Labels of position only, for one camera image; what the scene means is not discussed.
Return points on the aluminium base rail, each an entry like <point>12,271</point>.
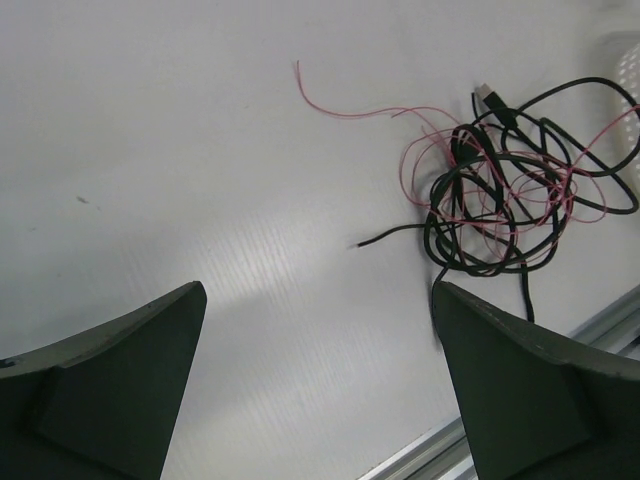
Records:
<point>500,425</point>

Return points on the perforated white plastic basket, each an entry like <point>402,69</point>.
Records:
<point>616,54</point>

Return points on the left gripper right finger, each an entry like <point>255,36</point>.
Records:
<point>540,390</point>

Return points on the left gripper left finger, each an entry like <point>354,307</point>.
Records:
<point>102,404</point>

